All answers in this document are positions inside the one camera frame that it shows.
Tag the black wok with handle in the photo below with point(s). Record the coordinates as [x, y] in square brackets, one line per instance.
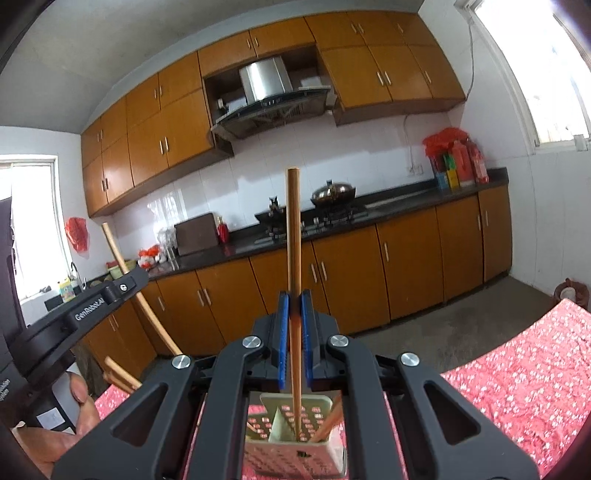
[275, 215]

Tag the red white bag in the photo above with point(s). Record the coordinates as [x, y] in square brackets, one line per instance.
[147, 258]

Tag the wooden lower cabinets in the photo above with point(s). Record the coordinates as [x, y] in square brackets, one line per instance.
[365, 278]

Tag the window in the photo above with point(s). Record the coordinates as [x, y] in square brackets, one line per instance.
[40, 255]
[547, 68]

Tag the right window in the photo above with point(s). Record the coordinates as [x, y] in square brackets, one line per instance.
[547, 68]

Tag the wooden cabinets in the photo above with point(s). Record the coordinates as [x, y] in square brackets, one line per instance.
[359, 65]
[365, 278]

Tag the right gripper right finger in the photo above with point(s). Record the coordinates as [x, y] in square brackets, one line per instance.
[402, 418]

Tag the steel range hood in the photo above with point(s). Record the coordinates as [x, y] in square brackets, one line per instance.
[263, 95]

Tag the person's left hand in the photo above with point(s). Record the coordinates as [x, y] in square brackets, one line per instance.
[45, 447]

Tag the red bottle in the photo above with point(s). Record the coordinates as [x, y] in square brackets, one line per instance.
[222, 231]

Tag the red plastic bag on wall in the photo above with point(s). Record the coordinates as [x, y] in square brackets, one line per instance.
[77, 234]

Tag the wooden chopstick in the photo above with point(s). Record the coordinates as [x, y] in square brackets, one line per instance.
[335, 417]
[294, 289]
[144, 306]
[113, 366]
[120, 383]

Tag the red bags and bottles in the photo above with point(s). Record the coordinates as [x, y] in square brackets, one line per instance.
[456, 160]

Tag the black lidded wok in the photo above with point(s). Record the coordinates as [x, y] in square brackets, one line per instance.
[333, 195]

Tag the yellow detergent bottle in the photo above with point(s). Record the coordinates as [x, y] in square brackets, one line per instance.
[66, 289]

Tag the beige perforated utensil holder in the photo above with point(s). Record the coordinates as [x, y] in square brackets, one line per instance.
[274, 449]

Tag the red floral tablecloth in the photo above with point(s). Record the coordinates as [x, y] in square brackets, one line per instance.
[536, 386]

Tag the wall power socket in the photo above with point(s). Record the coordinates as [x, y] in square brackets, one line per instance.
[416, 170]

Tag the gas stove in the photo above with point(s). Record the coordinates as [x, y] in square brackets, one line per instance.
[320, 220]

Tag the left window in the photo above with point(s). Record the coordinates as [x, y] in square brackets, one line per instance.
[40, 255]

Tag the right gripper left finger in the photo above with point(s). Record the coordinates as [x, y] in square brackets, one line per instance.
[187, 420]

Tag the wooden upper cabinets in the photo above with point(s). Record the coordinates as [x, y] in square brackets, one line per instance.
[359, 65]

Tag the dark wooden cutting board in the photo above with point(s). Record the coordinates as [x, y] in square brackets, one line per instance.
[196, 234]

